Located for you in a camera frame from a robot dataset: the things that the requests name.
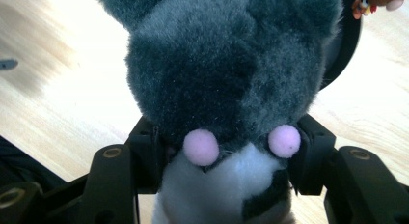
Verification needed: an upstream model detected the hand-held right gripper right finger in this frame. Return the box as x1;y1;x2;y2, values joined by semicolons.
286;113;338;197

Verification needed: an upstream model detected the black oval tray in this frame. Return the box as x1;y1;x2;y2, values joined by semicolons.
318;0;364;91

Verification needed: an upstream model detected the grey and white plush toy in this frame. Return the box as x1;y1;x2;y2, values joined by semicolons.
95;0;345;224

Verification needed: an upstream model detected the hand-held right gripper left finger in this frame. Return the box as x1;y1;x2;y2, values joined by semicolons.
124;115;169;195

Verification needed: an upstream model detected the small grey object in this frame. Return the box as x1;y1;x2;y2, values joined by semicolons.
0;58;19;71

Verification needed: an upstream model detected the dark cloth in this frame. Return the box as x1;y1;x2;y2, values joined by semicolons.
0;135;68;194

